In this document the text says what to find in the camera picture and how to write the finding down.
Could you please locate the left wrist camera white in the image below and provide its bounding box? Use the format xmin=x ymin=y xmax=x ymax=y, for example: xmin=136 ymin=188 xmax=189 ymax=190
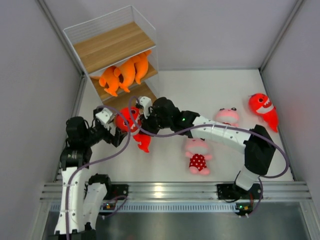
xmin=94 ymin=107 xmax=116 ymax=130

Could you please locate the pink frog plush front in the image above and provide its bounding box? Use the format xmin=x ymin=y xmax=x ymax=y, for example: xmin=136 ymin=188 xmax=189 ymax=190
xmin=184 ymin=138 xmax=213 ymax=176

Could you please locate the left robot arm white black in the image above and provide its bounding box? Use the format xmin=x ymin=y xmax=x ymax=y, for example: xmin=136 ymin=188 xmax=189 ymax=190
xmin=48 ymin=113 xmax=125 ymax=240

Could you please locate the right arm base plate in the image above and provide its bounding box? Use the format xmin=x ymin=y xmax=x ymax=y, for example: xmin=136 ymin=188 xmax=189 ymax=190
xmin=217 ymin=183 xmax=264 ymax=218

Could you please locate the aluminium rail frame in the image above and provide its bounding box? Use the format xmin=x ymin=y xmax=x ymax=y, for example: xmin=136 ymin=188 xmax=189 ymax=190
xmin=39 ymin=181 xmax=312 ymax=213

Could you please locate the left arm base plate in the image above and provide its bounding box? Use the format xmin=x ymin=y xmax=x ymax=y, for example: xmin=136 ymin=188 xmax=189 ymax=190
xmin=99 ymin=184 xmax=130 ymax=218

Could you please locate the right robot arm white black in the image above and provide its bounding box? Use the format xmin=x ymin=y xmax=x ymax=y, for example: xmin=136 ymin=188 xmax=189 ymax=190
xmin=135 ymin=96 xmax=276 ymax=199

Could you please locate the pink frog plush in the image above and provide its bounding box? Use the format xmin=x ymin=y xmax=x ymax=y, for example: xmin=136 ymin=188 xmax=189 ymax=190
xmin=184 ymin=138 xmax=213 ymax=176
xmin=214 ymin=107 xmax=240 ymax=127

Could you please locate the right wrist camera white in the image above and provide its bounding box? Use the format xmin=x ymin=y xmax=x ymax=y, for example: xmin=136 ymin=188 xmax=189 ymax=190
xmin=137 ymin=96 xmax=153 ymax=119

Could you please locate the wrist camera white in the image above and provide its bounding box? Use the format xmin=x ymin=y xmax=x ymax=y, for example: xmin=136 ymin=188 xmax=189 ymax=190
xmin=137 ymin=96 xmax=153 ymax=119
xmin=94 ymin=107 xmax=116 ymax=130

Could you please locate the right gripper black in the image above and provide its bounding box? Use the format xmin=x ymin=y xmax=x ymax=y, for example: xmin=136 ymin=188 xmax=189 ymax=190
xmin=139 ymin=109 xmax=173 ymax=139

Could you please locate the red shark plush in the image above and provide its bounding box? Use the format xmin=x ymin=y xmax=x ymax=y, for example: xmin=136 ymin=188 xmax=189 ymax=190
xmin=115 ymin=106 xmax=151 ymax=153
xmin=248 ymin=93 xmax=279 ymax=133

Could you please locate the pink frog plush rear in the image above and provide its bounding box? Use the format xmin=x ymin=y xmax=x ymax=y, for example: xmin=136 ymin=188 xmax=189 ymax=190
xmin=214 ymin=107 xmax=240 ymax=127

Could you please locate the white wire wooden shelf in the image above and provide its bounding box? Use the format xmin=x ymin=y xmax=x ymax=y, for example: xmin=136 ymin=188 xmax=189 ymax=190
xmin=63 ymin=5 xmax=159 ymax=106

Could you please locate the orange shark plush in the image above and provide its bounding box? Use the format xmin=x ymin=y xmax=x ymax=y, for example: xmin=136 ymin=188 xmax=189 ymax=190
xmin=113 ymin=55 xmax=141 ymax=93
xmin=134 ymin=49 xmax=152 ymax=85
xmin=90 ymin=66 xmax=120 ymax=97

